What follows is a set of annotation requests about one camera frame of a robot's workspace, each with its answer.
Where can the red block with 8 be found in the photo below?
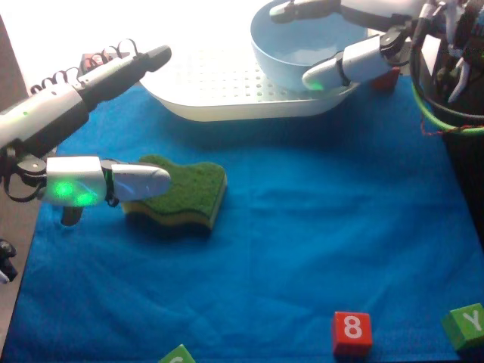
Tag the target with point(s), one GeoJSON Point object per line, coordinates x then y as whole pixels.
{"type": "Point", "coordinates": [351, 332]}

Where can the green block with white letter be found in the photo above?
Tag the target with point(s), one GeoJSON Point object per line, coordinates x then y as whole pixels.
{"type": "Point", "coordinates": [177, 355]}

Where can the blue cloth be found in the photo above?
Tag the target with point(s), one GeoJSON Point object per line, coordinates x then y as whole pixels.
{"type": "Point", "coordinates": [264, 246]}

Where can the plain red block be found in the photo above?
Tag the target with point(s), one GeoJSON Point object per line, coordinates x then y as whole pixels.
{"type": "Point", "coordinates": [386, 80]}

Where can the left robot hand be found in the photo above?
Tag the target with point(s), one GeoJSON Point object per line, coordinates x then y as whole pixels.
{"type": "Point", "coordinates": [72, 177]}

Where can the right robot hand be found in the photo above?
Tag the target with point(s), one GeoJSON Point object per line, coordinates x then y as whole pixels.
{"type": "Point", "coordinates": [363, 58]}

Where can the black clamp knob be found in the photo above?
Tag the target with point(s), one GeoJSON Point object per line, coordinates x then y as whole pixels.
{"type": "Point", "coordinates": [7, 261]}

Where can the green and yellow sponge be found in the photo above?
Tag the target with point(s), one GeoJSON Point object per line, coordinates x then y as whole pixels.
{"type": "Point", "coordinates": [189, 185]}

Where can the red block with G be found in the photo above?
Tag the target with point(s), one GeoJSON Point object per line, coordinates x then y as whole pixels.
{"type": "Point", "coordinates": [94, 59]}

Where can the green block with Y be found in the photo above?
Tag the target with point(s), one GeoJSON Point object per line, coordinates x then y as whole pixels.
{"type": "Point", "coordinates": [467, 325]}

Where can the light blue bowl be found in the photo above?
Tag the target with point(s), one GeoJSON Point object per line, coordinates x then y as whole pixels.
{"type": "Point", "coordinates": [283, 49]}

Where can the white perforated tray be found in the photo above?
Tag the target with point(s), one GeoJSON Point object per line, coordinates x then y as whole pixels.
{"type": "Point", "coordinates": [227, 94]}

